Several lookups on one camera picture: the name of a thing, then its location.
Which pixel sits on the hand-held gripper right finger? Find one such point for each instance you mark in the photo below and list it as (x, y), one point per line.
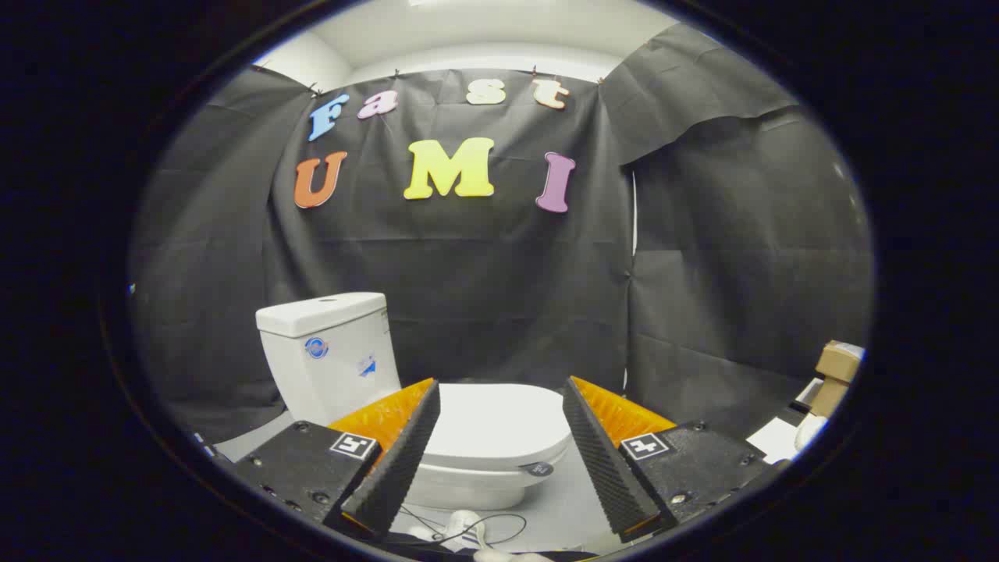
(605, 460)

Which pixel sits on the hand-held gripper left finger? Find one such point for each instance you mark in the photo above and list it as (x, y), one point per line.
(398, 460)

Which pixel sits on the white toilet lid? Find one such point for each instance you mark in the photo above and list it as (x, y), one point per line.
(492, 421)

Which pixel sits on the white toilet seat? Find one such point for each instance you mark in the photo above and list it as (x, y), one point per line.
(499, 474)

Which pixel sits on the white striped sneaker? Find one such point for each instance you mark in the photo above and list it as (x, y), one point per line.
(460, 527)

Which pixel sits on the white paper sheet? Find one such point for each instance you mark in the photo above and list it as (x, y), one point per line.
(773, 439)

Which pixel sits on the black backdrop cloth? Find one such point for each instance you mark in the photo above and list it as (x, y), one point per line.
(484, 281)

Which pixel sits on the brown cardboard box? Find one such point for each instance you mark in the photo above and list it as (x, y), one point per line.
(837, 367)

